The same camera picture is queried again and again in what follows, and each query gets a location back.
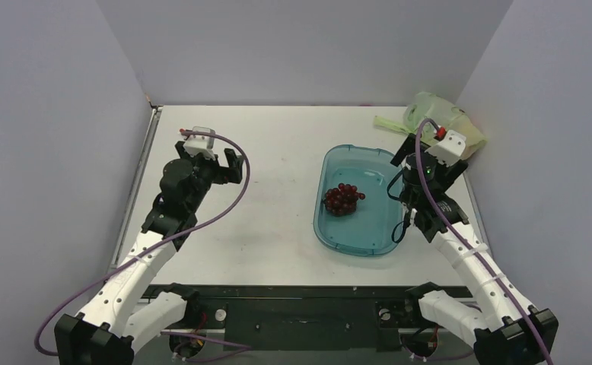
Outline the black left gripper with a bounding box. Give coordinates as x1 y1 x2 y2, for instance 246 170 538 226
177 141 243 213

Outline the light green plastic bag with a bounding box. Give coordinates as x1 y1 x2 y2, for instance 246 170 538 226
373 92 488 160

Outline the teal plastic tub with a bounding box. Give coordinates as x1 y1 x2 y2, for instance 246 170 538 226
314 144 404 256

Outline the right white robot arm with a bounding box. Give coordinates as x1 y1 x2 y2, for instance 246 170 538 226
391 132 559 364

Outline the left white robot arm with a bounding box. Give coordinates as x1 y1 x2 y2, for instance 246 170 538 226
54 141 250 364

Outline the red fake grape bunch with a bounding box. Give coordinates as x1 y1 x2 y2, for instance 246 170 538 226
321 183 366 217

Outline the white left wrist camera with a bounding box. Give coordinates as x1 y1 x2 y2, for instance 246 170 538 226
180 126 216 160

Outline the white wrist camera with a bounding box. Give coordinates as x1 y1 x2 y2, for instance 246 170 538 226
180 126 216 160
425 130 466 167

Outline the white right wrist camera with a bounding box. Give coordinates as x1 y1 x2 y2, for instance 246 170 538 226
425 130 466 167

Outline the aluminium table frame rail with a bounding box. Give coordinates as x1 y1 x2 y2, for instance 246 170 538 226
109 106 164 269

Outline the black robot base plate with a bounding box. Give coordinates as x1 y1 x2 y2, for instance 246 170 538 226
170 285 434 352

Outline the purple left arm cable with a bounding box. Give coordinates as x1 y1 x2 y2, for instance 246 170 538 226
34 129 252 363

